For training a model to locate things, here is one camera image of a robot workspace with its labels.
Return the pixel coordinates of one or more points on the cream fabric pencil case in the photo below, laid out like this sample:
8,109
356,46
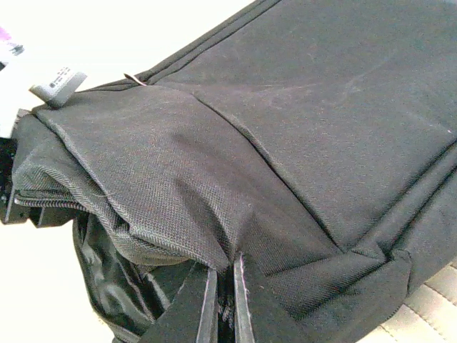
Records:
428,315

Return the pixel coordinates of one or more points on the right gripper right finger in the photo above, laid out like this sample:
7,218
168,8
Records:
243,326

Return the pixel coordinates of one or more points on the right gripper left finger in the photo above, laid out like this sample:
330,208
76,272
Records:
193,314

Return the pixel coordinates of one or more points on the black student backpack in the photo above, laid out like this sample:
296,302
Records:
315,138

